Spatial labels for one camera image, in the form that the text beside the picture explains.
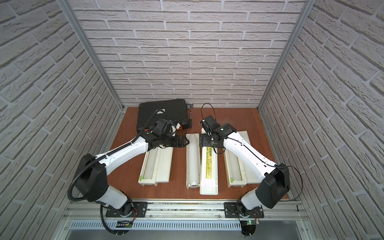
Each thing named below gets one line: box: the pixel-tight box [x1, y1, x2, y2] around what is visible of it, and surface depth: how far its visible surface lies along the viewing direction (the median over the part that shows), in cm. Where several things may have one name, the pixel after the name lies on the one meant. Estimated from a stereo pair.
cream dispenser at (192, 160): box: [185, 133, 200, 190], surface depth 86 cm
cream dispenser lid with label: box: [200, 147, 219, 196], surface depth 74 cm
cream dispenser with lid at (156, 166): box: [138, 146, 174, 187], surface depth 83 cm
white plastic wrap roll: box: [189, 134, 199, 188], surface depth 86 cm
